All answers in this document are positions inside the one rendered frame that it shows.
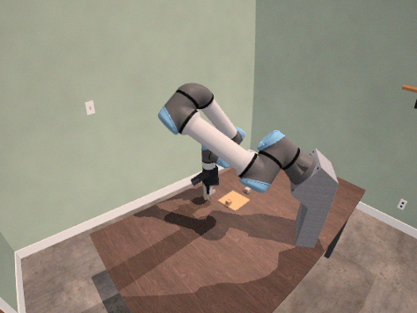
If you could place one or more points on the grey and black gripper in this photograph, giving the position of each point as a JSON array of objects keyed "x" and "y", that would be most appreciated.
[{"x": 213, "y": 180}]

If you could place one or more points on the peach mat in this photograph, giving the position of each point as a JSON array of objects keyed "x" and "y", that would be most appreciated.
[{"x": 237, "y": 200}]

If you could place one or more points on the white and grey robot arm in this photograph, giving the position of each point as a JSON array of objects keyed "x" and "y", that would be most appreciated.
[{"x": 257, "y": 171}]

